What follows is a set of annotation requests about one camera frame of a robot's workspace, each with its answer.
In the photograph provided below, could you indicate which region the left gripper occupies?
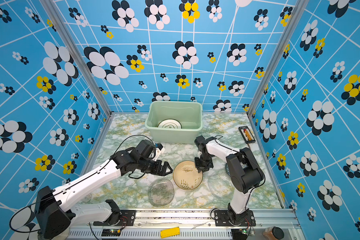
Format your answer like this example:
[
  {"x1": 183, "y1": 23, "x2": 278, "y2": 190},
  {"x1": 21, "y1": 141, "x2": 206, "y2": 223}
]
[{"x1": 139, "y1": 158, "x2": 175, "y2": 176}]

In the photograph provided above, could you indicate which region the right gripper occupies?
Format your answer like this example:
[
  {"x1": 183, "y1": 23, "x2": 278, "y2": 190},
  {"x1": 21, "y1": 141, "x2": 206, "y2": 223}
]
[{"x1": 194, "y1": 155, "x2": 213, "y2": 172}]

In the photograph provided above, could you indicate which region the beige ceramic plate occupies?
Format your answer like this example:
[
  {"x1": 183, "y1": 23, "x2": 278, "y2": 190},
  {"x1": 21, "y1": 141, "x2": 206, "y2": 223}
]
[{"x1": 173, "y1": 161, "x2": 203, "y2": 190}]

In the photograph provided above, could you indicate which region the small white green-rimmed plate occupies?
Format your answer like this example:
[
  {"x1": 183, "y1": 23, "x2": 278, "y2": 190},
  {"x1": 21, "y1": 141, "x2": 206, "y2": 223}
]
[{"x1": 157, "y1": 119, "x2": 182, "y2": 129}]

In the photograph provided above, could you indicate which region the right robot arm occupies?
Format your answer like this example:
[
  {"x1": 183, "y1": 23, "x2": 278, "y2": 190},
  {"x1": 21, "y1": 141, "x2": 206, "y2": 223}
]
[{"x1": 195, "y1": 136, "x2": 266, "y2": 226}]

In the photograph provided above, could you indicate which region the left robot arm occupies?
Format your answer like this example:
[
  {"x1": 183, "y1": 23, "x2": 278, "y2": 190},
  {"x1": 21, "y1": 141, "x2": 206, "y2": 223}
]
[{"x1": 35, "y1": 140, "x2": 173, "y2": 240}]

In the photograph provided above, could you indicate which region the mint green plastic bin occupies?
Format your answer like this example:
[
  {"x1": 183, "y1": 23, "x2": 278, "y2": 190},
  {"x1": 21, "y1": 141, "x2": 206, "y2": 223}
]
[{"x1": 145, "y1": 101, "x2": 203, "y2": 144}]

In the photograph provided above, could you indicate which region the clear glass plate right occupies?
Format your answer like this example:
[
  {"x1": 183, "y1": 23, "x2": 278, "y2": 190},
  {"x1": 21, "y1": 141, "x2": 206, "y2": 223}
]
[{"x1": 208, "y1": 175, "x2": 234, "y2": 199}]

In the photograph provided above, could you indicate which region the clear glass plate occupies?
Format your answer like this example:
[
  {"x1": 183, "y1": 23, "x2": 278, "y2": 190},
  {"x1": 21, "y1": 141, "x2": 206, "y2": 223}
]
[
  {"x1": 148, "y1": 180, "x2": 174, "y2": 207},
  {"x1": 208, "y1": 175, "x2": 234, "y2": 199}
]

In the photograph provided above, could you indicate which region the clear glass plate front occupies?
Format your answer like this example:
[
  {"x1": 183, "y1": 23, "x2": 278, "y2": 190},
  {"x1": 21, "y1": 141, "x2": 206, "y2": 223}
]
[{"x1": 148, "y1": 180, "x2": 174, "y2": 207}]

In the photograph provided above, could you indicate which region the yellow plastic block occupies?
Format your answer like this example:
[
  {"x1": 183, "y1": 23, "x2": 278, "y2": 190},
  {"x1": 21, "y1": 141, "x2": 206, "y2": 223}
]
[{"x1": 160, "y1": 227, "x2": 181, "y2": 239}]

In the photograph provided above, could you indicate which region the brown jar black lid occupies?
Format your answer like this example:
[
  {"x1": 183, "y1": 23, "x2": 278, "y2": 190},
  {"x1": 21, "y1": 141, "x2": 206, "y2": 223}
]
[{"x1": 263, "y1": 226, "x2": 285, "y2": 240}]

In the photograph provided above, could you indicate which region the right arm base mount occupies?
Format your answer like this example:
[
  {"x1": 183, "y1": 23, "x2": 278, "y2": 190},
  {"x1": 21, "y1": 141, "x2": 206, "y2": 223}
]
[{"x1": 211, "y1": 210, "x2": 257, "y2": 228}]

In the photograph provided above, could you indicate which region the aluminium front rail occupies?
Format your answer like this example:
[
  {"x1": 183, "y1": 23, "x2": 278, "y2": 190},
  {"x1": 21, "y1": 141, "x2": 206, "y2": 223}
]
[{"x1": 57, "y1": 209, "x2": 305, "y2": 240}]

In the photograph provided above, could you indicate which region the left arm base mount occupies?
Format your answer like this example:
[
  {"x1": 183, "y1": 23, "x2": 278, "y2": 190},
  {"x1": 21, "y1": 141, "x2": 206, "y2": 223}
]
[{"x1": 93, "y1": 210, "x2": 136, "y2": 227}]

